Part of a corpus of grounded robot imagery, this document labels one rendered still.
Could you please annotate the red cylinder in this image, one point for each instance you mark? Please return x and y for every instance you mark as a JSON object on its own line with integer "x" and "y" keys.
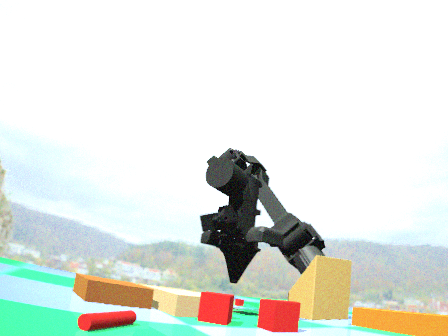
{"x": 105, "y": 319}

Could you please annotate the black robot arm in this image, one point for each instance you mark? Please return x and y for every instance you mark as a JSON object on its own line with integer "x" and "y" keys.
{"x": 230, "y": 175}

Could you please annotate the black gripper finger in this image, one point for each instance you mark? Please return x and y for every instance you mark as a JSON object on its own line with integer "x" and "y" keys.
{"x": 228, "y": 258}
{"x": 242, "y": 255}

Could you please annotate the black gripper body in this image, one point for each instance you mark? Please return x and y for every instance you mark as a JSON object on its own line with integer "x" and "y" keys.
{"x": 249, "y": 235}

